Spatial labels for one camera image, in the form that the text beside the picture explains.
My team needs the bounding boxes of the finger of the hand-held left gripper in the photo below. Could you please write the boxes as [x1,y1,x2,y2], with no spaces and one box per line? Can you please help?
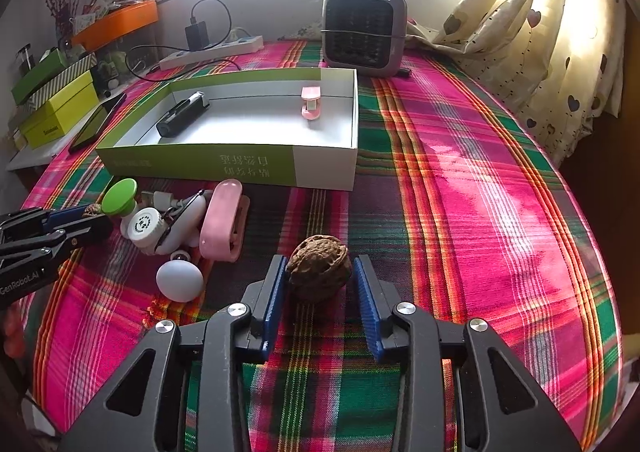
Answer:
[0,206,90,239]
[0,215,115,274]

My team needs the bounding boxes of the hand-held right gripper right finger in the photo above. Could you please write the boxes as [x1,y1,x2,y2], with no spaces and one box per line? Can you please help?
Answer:
[352,254,583,452]

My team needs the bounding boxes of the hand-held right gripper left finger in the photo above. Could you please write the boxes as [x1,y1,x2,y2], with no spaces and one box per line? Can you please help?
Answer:
[60,254,289,452]

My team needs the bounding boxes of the green mushroom-shaped massager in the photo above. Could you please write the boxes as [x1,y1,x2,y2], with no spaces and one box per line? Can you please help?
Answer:
[101,178,142,223]

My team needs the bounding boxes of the white round jar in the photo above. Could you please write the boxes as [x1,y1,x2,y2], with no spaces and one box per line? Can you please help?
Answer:
[119,207,169,255]

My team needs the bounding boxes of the white mushroom-shaped massager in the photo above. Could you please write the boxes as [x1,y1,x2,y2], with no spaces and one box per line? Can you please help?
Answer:
[156,256,205,304]

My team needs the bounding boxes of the green and white cardboard box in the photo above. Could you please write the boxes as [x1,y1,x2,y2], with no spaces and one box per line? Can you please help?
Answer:
[95,67,360,192]

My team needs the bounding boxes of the black smartphone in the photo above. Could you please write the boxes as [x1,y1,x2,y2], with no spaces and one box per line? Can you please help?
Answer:
[68,92,128,154]

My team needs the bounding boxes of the white roller massager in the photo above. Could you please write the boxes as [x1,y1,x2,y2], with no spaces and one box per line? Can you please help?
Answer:
[140,188,208,263]

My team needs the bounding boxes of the yellow-green box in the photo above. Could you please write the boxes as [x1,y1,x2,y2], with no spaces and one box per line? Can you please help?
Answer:
[19,82,101,150]

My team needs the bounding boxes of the large pink clip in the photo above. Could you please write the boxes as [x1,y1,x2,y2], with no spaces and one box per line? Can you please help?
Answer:
[199,179,251,263]

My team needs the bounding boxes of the striped box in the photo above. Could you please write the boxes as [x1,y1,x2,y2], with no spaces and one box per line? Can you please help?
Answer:
[29,54,98,105]

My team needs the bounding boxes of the dark green box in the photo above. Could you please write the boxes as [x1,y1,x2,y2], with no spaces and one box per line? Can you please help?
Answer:
[11,49,68,106]

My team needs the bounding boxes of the black electric shaver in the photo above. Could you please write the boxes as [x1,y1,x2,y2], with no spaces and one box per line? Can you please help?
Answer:
[156,92,211,138]

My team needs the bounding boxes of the plaid blanket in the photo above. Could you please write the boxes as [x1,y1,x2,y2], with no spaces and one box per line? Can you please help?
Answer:
[20,39,623,452]

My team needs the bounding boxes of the orange tray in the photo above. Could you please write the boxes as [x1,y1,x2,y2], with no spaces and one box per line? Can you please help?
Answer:
[71,0,160,53]

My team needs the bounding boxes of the small pink clip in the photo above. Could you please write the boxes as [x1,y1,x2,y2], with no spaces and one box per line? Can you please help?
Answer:
[300,86,323,121]

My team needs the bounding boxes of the white power strip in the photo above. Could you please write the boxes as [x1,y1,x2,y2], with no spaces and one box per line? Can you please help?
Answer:
[159,34,264,72]

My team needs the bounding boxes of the black charger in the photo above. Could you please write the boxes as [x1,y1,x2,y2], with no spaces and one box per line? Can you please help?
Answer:
[185,22,209,50]

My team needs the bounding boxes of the grey fan heater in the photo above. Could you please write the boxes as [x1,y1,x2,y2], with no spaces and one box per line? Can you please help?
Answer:
[321,0,408,78]

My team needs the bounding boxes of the cream heart-print curtain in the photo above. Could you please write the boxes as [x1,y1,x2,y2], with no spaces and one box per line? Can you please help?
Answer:
[432,0,632,168]

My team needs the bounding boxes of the black power cable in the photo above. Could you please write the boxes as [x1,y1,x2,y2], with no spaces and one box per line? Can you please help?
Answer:
[125,44,243,83]

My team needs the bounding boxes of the black charger cable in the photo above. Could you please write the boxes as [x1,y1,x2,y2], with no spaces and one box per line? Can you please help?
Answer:
[189,0,233,45]

